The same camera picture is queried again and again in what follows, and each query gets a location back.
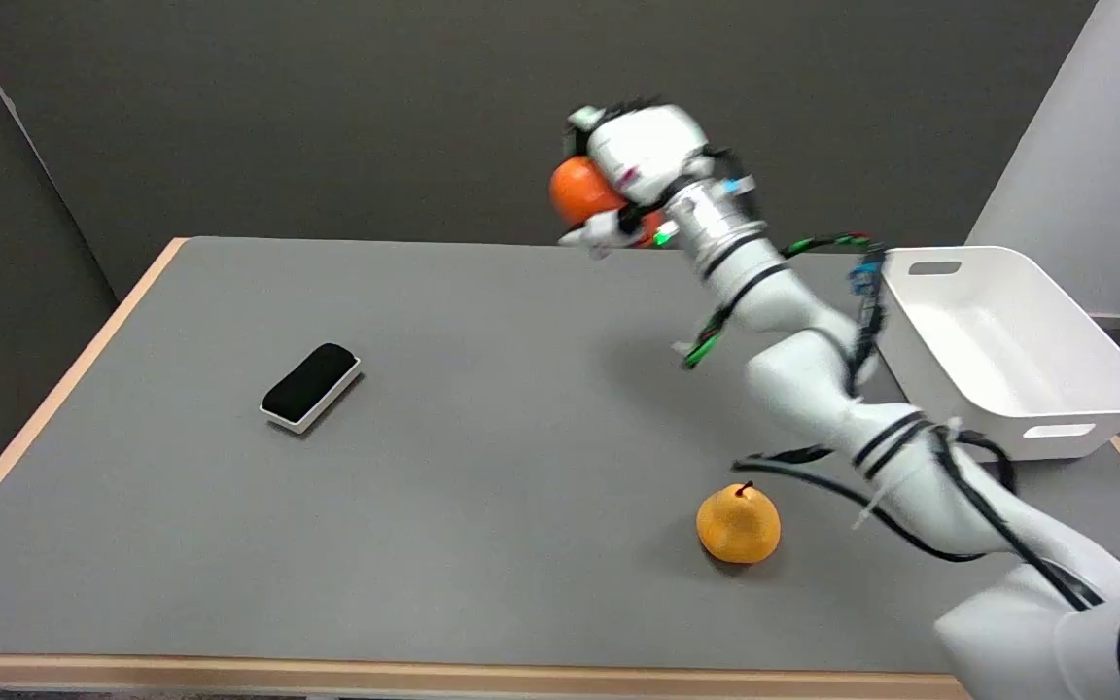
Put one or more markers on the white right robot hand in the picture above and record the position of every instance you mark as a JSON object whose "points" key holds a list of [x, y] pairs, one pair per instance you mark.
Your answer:
{"points": [[645, 147]]}

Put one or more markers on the orange red mango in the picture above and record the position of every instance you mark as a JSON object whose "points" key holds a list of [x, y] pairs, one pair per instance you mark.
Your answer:
{"points": [[579, 190]]}

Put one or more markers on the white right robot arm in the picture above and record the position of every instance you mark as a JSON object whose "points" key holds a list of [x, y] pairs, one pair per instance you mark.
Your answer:
{"points": [[813, 369]]}

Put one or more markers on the white plastic box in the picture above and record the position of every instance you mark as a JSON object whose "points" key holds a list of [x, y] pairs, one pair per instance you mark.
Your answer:
{"points": [[1002, 355]]}

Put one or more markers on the yellow orange pear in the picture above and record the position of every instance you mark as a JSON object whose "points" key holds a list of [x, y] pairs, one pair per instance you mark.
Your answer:
{"points": [[738, 524]]}

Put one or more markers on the black white board eraser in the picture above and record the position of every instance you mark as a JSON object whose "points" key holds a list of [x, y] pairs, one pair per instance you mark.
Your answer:
{"points": [[311, 386]]}

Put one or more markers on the white room partition panel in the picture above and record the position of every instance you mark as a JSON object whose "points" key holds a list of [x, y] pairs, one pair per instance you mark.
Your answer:
{"points": [[1090, 156]]}

